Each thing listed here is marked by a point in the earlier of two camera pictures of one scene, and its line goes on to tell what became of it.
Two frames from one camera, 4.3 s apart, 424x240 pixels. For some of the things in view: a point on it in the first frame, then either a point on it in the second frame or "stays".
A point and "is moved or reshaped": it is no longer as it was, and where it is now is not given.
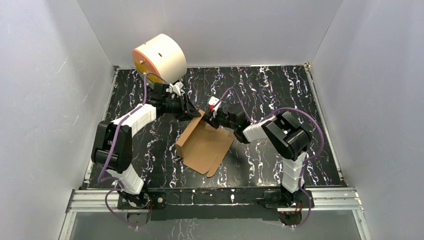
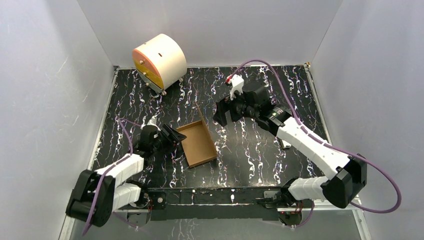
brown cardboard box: x=203 y=146 is moved or reshaped
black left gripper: x=185 y=108 to x=166 y=136
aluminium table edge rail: x=335 y=160 stays
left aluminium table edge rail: x=103 y=116 stays
